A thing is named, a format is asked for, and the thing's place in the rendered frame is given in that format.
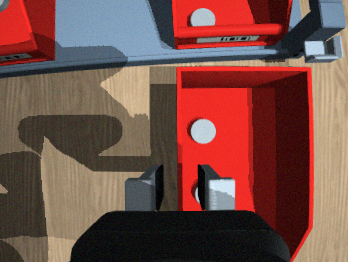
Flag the grey metal shelf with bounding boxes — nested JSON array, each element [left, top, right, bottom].
[[0, 0, 346, 78]]

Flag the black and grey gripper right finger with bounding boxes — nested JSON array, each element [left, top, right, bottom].
[[198, 164, 235, 211]]

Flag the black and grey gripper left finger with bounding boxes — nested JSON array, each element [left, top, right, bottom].
[[125, 165, 164, 211]]

